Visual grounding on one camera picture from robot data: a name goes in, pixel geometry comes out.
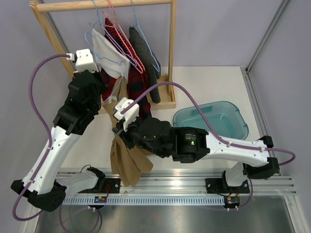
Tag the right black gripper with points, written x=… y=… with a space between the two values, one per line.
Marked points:
x=126 y=136

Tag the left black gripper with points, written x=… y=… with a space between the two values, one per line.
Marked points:
x=98 y=75

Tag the tan pleated skirt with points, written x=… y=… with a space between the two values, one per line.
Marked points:
x=128 y=163

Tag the white skirt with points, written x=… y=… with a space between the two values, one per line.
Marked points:
x=109 y=58

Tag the red plaid skirt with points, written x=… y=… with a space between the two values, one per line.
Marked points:
x=135 y=88

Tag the blue wire hanger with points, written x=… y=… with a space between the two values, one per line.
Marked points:
x=88 y=38
x=110 y=37
x=148 y=46

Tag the pink wire hanger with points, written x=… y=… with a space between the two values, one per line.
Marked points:
x=136 y=62
x=118 y=37

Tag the red dotted skirt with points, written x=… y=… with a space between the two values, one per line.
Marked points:
x=123 y=45

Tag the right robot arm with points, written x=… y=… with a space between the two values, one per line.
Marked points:
x=188 y=145

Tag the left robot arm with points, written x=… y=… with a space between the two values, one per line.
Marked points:
x=41 y=186

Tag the grey dotted skirt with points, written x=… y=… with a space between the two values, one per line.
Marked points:
x=147 y=57

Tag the wooden clothes rack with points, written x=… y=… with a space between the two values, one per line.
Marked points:
x=41 y=11

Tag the teal plastic bin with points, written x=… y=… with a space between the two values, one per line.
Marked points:
x=224 y=117

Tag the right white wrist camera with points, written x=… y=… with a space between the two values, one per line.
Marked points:
x=126 y=112

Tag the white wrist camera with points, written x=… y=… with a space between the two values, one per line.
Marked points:
x=126 y=112
x=83 y=61

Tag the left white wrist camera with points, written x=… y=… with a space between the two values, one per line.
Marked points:
x=83 y=61

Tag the white slotted cable duct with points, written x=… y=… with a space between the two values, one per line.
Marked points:
x=145 y=200

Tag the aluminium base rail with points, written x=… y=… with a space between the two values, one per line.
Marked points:
x=192 y=182

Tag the aluminium frame post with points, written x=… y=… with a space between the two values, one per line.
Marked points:
x=268 y=33

